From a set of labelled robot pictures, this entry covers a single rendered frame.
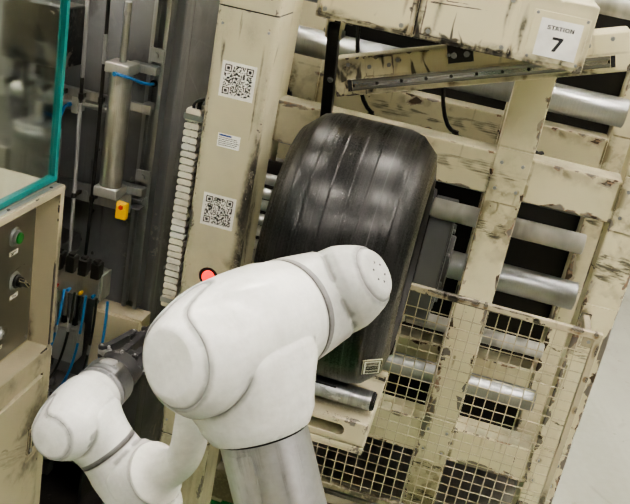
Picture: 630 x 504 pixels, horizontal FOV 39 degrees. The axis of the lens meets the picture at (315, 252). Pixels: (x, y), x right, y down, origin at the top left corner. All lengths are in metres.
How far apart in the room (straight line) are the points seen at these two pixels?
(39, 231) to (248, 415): 1.06
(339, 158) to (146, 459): 0.70
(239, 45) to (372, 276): 0.93
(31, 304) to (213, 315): 1.12
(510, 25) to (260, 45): 0.55
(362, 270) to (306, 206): 0.71
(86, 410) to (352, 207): 0.63
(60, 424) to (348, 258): 0.59
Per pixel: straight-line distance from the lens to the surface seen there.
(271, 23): 1.83
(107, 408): 1.47
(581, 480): 3.69
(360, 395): 1.95
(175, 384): 0.90
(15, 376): 1.90
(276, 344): 0.91
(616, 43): 2.17
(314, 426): 2.00
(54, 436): 1.43
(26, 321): 1.98
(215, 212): 1.95
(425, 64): 2.18
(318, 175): 1.74
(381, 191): 1.72
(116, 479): 1.47
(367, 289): 1.01
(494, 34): 2.02
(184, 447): 1.36
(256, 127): 1.87
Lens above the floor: 1.91
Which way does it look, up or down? 22 degrees down
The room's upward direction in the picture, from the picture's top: 11 degrees clockwise
